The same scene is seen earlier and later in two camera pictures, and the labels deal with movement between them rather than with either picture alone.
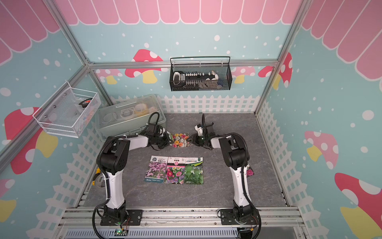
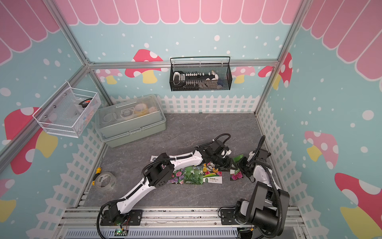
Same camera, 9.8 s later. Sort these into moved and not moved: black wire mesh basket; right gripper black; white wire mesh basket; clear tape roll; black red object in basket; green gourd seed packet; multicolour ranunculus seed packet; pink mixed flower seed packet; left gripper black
Moved: left gripper black; multicolour ranunculus seed packet; right gripper black
Not moved: white wire mesh basket; clear tape roll; black red object in basket; green gourd seed packet; black wire mesh basket; pink mixed flower seed packet
